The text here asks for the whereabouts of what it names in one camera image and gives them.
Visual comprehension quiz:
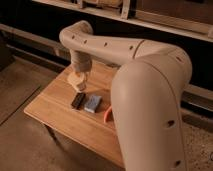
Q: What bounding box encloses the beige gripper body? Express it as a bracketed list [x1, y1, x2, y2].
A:
[70, 50, 92, 73]

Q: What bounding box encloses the white ceramic cup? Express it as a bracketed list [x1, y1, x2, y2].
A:
[67, 72, 87, 92]

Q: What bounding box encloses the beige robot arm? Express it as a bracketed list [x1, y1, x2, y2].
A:
[59, 21, 192, 171]

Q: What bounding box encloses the black rectangular block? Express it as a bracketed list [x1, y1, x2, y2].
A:
[71, 92, 86, 109]

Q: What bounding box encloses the blue sponge block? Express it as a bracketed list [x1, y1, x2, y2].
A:
[84, 94, 102, 113]

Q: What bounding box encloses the wooden table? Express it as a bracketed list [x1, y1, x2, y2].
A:
[24, 61, 124, 167]

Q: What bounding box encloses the orange carrot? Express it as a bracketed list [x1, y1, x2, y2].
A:
[103, 106, 112, 123]

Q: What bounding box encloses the white wall shelf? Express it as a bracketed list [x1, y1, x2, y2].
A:
[33, 0, 213, 43]

